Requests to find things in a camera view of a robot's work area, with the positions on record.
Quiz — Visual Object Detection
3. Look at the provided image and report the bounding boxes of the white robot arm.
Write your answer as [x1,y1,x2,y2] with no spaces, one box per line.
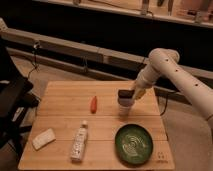
[132,48,213,130]

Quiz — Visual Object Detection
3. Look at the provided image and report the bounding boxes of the black chair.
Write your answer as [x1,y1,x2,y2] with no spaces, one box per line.
[0,37,39,156]

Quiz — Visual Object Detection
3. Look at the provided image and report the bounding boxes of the black cable on right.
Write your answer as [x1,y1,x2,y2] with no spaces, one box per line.
[159,90,176,117]

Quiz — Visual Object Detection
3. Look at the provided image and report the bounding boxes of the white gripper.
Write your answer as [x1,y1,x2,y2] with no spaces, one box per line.
[133,64,161,100]

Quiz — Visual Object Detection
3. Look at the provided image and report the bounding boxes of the white plastic bottle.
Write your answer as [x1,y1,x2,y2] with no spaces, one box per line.
[71,120,88,162]

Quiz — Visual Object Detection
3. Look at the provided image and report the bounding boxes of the green ceramic plate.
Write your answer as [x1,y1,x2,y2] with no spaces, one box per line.
[115,124,153,165]

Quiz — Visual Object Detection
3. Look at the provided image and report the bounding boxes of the orange carrot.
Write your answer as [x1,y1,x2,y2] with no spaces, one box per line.
[90,96,97,113]

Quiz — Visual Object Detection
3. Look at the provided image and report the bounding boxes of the white sponge block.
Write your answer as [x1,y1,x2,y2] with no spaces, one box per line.
[32,129,56,150]

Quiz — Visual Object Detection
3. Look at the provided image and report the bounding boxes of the black clamp with cable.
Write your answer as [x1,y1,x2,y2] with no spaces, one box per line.
[27,40,40,79]

